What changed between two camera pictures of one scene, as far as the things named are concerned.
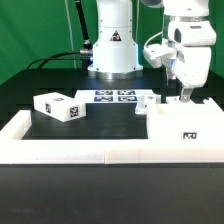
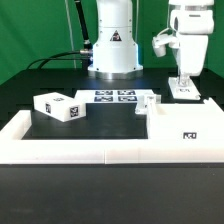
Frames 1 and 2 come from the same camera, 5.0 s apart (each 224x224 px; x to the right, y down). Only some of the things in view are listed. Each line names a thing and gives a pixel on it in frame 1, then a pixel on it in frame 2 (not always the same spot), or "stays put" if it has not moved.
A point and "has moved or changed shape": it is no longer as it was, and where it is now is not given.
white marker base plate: x=111 y=95 stays put
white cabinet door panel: x=173 y=100 has moved or changed shape
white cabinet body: x=196 y=122 stays put
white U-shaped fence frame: x=16 y=150 stays put
